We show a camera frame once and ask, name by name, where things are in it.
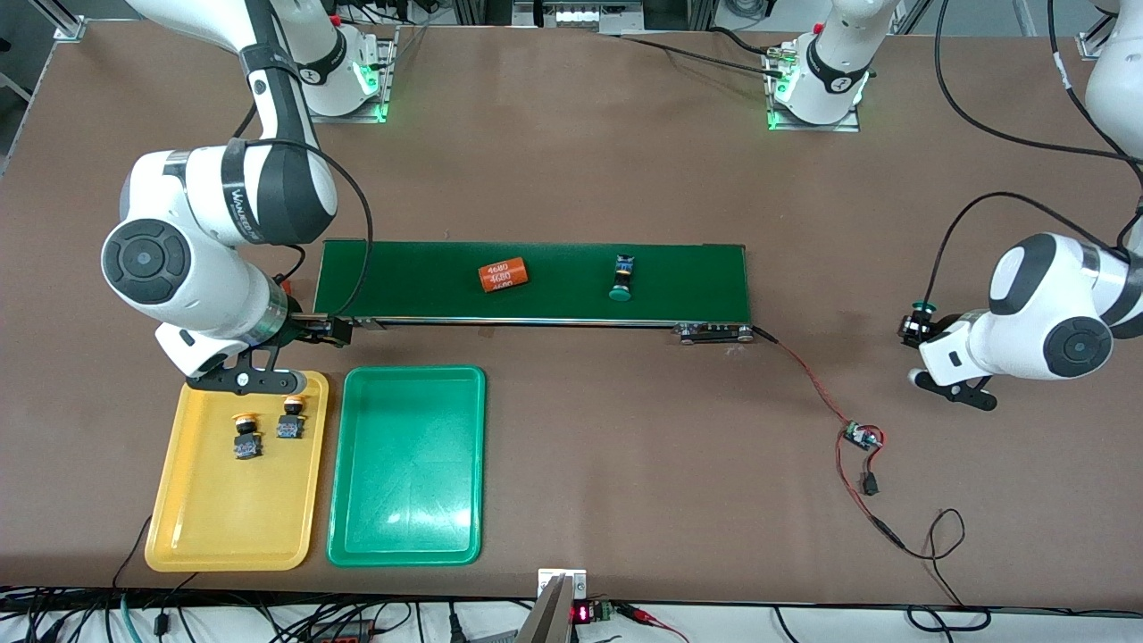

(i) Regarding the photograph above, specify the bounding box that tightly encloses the silver equipment box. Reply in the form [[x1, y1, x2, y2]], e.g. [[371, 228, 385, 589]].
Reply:
[[512, 0, 646, 35]]

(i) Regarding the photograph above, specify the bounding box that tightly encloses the thin black table cable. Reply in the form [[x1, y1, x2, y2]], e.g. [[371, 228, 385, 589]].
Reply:
[[112, 515, 154, 590]]

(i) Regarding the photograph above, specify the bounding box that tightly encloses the grey metal pole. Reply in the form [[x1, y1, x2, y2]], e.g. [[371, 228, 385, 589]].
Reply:
[[516, 574, 572, 643]]

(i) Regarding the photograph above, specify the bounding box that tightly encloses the orange cylinder white print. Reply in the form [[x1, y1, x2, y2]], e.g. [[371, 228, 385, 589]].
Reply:
[[480, 258, 530, 294]]

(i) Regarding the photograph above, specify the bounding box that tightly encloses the red clip lead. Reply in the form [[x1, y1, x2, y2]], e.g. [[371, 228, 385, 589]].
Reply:
[[621, 604, 690, 643]]

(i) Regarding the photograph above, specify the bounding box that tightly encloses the red black conveyor wire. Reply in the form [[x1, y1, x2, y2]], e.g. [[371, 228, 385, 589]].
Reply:
[[748, 325, 905, 549]]

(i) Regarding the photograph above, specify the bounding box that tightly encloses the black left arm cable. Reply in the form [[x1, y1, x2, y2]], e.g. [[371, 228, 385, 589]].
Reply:
[[924, 0, 1143, 309]]

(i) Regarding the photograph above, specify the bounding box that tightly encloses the thin black looped cable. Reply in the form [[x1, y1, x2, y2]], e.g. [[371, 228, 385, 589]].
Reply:
[[897, 508, 992, 631]]

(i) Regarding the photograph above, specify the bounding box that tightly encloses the green plastic tray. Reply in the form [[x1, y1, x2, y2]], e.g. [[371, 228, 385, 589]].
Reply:
[[326, 364, 488, 568]]

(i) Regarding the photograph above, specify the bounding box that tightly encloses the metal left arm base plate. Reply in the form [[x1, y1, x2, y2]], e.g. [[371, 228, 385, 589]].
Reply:
[[766, 45, 861, 133]]

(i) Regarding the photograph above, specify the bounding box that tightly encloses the yellow plastic tray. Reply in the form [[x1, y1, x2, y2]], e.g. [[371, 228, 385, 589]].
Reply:
[[144, 370, 330, 572]]

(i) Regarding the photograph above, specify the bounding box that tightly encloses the black base power cable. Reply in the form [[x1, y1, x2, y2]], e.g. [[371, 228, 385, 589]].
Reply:
[[616, 25, 796, 77]]

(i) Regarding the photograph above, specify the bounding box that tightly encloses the silver table edge bracket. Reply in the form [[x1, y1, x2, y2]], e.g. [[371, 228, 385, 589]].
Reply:
[[538, 568, 588, 601]]

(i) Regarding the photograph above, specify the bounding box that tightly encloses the green belt conveyor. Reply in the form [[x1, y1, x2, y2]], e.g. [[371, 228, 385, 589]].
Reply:
[[309, 238, 754, 346]]

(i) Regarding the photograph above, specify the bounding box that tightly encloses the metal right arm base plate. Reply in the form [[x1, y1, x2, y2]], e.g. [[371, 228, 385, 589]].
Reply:
[[295, 27, 398, 124]]

